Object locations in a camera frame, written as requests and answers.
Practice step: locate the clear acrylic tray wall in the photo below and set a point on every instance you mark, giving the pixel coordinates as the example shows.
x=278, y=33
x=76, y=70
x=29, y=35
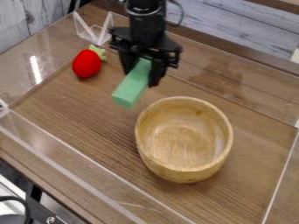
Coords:
x=85, y=187

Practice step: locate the green rectangular block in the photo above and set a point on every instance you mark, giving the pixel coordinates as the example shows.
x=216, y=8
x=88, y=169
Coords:
x=132, y=85

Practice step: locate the clear acrylic corner bracket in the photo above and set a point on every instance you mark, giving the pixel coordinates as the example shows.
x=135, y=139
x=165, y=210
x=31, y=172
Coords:
x=95, y=34

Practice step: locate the red plush strawberry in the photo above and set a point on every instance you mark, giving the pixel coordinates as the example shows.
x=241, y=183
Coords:
x=87, y=62

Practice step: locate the light wooden bowl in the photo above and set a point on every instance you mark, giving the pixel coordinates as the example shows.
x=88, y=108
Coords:
x=184, y=138

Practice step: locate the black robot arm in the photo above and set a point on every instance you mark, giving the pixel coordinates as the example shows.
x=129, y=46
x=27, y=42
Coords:
x=145, y=4

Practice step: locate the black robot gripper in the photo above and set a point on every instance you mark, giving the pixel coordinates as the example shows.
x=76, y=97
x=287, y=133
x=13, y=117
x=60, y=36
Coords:
x=143, y=40

